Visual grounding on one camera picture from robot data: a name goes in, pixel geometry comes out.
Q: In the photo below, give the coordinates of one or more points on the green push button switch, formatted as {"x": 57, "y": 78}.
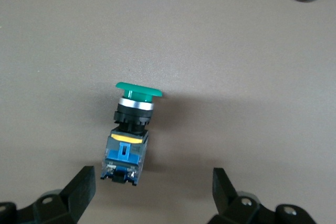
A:
{"x": 126, "y": 155}

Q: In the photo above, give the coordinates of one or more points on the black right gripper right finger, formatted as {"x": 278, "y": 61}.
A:
{"x": 231, "y": 208}

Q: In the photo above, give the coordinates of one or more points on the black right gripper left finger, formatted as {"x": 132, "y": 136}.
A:
{"x": 65, "y": 208}

